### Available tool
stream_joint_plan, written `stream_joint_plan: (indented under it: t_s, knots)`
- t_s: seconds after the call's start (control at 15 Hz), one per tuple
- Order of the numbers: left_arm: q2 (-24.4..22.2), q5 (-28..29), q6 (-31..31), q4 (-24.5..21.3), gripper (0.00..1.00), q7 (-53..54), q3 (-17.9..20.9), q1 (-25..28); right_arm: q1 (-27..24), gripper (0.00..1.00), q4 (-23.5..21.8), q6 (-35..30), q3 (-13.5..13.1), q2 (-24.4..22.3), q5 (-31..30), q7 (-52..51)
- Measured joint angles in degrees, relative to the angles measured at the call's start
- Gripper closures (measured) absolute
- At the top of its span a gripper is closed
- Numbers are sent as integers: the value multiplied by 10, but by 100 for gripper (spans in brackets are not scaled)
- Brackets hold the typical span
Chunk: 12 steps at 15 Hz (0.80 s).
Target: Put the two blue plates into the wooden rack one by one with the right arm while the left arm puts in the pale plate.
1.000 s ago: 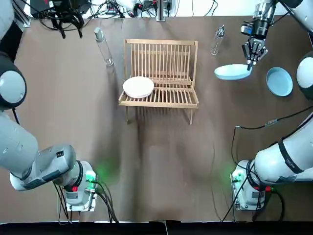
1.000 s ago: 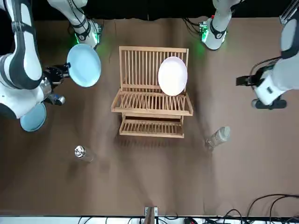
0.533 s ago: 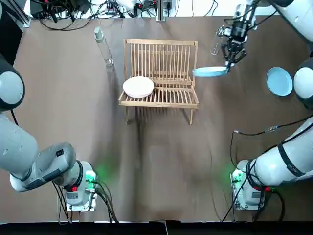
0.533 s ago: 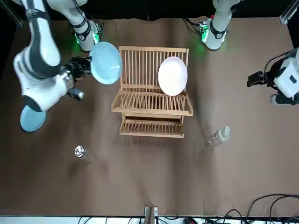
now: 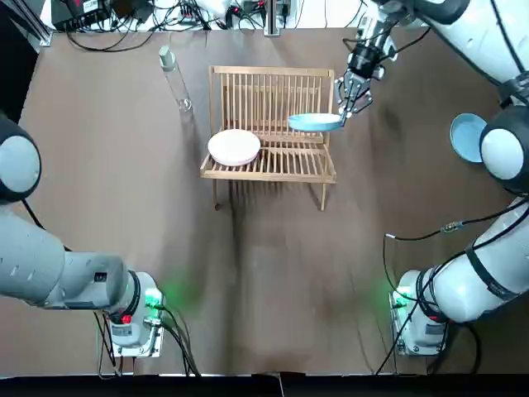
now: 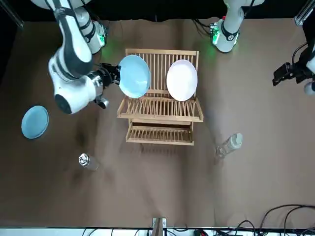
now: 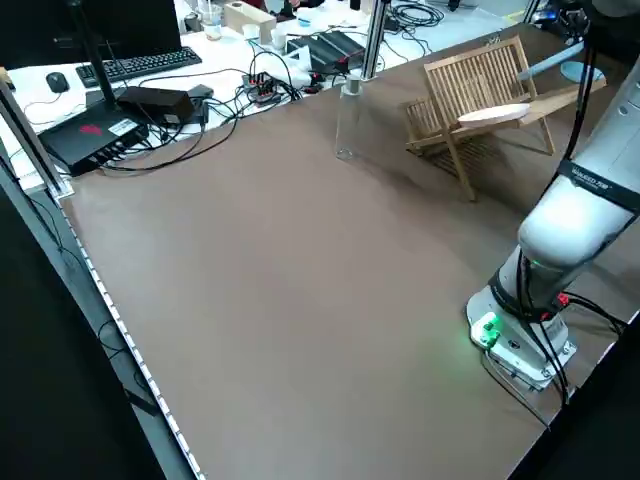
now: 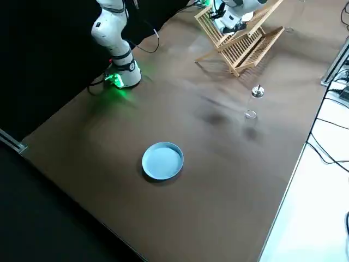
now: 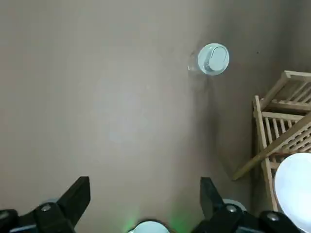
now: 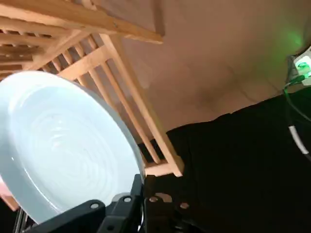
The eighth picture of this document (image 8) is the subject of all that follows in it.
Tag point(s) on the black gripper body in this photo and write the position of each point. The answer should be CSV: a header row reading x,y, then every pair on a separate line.
x,y
240,26

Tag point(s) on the blue plate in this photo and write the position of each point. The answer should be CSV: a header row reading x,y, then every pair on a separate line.
x,y
162,161
247,17

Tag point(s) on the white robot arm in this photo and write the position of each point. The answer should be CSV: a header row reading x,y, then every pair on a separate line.
x,y
114,35

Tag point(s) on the wooden dish rack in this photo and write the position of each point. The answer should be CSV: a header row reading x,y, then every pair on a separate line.
x,y
240,52

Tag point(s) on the clear bottle silver stopper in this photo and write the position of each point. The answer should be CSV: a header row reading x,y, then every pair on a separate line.
x,y
257,91

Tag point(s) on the aluminium frame bar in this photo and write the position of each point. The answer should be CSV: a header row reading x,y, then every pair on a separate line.
x,y
334,62
13,142

